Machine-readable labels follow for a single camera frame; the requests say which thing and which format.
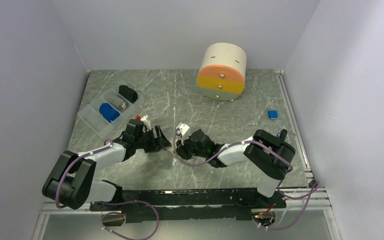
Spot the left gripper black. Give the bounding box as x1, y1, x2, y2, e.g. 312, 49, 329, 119
134, 125, 171, 153

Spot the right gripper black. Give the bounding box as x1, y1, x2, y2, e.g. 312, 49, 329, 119
174, 134, 208, 161

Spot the blue underwear white trim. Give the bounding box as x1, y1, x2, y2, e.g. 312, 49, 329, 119
99, 102, 120, 123

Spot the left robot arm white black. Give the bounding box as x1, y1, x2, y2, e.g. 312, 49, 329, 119
42, 119, 172, 210

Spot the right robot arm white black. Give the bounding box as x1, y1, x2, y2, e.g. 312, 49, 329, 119
173, 127, 296, 208

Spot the black rolled sock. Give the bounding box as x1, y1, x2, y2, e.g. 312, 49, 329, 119
118, 85, 138, 104

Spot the clear plastic compartment tray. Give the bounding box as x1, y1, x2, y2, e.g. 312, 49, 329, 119
77, 81, 145, 139

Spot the round drawer cabinet orange yellow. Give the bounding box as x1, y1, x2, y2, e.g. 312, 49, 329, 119
197, 42, 247, 102

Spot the small blue block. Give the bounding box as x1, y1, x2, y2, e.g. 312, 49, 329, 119
267, 110, 278, 120

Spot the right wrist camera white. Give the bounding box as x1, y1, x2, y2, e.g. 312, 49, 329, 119
176, 123, 190, 138

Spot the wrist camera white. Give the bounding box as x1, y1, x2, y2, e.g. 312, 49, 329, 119
176, 123, 190, 138
136, 114, 152, 130

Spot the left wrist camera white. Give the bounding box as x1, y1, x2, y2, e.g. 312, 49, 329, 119
136, 114, 152, 130

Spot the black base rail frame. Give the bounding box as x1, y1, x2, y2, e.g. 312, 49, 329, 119
86, 186, 286, 223

